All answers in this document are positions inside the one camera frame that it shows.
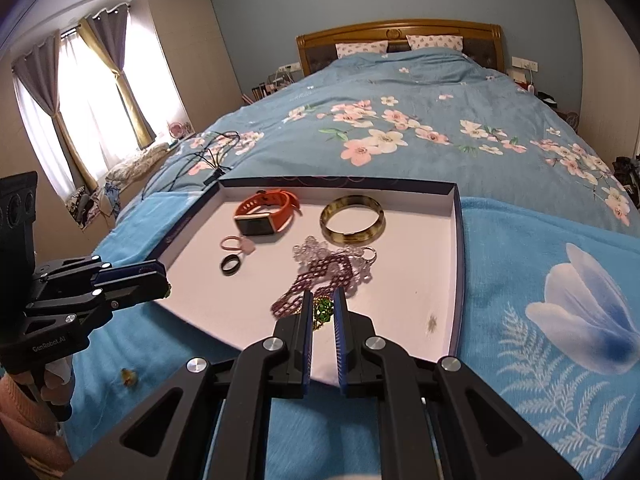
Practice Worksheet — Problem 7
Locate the green pendant necklace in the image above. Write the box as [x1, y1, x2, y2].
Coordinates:
[300, 297, 335, 332]

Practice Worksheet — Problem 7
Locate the floral cloth pile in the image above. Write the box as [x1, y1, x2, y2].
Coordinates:
[105, 142, 173, 186]

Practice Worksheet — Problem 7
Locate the tortoiseshell bangle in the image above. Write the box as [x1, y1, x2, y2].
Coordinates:
[320, 195, 386, 247]

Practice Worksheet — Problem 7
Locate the clear bead bracelet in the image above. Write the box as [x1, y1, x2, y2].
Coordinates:
[292, 235, 377, 293]

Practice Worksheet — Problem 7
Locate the pile of dark clothes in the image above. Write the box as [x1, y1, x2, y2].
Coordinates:
[612, 156, 640, 207]

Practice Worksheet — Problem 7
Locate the grey and gold curtain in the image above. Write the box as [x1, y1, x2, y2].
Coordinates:
[77, 4, 157, 150]
[11, 42, 100, 201]

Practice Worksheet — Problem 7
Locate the dark patterned cloth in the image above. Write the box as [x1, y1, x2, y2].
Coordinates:
[65, 186, 110, 231]

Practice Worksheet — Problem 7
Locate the person's left forearm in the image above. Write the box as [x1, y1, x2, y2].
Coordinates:
[0, 371, 76, 478]

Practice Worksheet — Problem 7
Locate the floral pillow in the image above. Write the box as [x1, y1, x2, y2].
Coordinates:
[406, 34, 466, 52]
[335, 40, 390, 59]

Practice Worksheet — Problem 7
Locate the black cable bundle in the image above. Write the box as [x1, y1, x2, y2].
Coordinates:
[142, 130, 242, 198]

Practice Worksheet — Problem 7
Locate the bedside clutter with books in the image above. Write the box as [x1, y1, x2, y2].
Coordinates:
[243, 72, 301, 106]

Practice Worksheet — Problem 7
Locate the person's left hand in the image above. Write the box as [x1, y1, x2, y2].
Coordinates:
[30, 357, 76, 407]

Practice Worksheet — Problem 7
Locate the blue floral duvet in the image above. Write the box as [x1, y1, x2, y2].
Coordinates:
[117, 50, 633, 238]

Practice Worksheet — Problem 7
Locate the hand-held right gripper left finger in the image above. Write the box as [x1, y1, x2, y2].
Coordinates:
[65, 287, 317, 480]

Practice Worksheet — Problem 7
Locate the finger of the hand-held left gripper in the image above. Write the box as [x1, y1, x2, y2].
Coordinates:
[25, 276, 172, 322]
[31, 255, 168, 286]

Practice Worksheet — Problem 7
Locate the dark blue tray white inside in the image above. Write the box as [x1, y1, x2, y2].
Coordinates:
[157, 176, 467, 388]

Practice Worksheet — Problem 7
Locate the purple bead bracelet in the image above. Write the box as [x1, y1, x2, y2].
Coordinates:
[270, 252, 358, 318]

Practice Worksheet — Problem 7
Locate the orange smartwatch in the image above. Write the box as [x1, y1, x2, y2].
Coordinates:
[234, 188, 302, 237]

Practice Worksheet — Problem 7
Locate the pink flower ring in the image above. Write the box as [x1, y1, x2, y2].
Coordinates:
[220, 235, 257, 256]

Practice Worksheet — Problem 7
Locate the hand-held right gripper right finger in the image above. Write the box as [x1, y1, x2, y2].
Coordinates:
[332, 287, 583, 480]

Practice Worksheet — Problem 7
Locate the wooden headboard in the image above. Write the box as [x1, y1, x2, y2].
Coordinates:
[296, 20, 505, 78]

